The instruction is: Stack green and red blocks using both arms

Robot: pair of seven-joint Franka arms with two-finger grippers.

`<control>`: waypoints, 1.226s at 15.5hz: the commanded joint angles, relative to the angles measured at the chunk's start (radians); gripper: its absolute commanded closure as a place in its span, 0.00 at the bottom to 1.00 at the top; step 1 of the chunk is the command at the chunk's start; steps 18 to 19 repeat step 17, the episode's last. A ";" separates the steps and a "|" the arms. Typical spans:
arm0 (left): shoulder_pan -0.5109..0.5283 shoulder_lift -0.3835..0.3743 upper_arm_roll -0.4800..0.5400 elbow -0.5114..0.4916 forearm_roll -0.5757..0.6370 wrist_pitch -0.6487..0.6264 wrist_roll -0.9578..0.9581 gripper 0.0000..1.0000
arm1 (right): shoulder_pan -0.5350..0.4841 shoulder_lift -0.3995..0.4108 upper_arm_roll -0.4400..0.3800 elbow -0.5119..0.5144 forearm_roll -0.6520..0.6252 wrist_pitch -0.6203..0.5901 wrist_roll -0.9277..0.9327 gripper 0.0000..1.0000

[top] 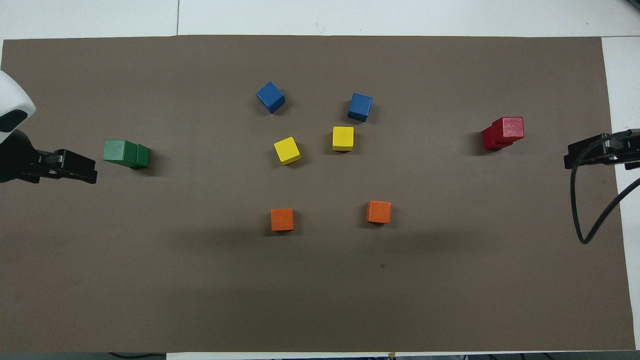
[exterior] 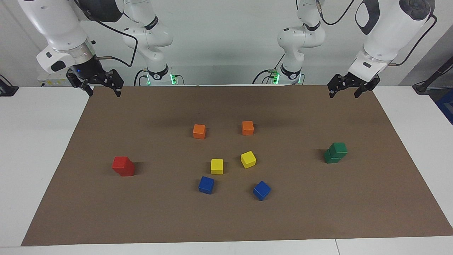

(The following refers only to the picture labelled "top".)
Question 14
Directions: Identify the blue wooden cube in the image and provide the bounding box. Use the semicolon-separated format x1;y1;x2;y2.
256;81;286;115
347;92;374;123

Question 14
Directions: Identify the thin black cable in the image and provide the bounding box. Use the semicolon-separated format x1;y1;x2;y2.
109;352;167;360

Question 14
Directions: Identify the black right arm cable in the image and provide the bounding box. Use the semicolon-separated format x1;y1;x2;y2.
570;129;640;245

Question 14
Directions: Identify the orange wooden cube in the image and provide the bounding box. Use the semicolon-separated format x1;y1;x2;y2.
270;208;295;232
365;200;392;225

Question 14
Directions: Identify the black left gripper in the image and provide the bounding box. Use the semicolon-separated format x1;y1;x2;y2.
0;130;98;184

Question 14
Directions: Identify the brown paper table mat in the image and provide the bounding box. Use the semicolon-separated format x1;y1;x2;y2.
0;34;637;353

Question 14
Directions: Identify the yellow wooden cube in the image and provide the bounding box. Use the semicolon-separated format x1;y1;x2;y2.
273;136;302;166
332;126;355;152

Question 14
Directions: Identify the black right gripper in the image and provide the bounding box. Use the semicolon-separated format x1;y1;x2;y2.
564;129;640;171

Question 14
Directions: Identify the red wooden cube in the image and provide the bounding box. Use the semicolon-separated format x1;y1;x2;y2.
482;126;514;152
492;116;525;141

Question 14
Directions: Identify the green wooden cube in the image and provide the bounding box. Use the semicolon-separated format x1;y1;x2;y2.
103;139;138;167
132;144;150;170

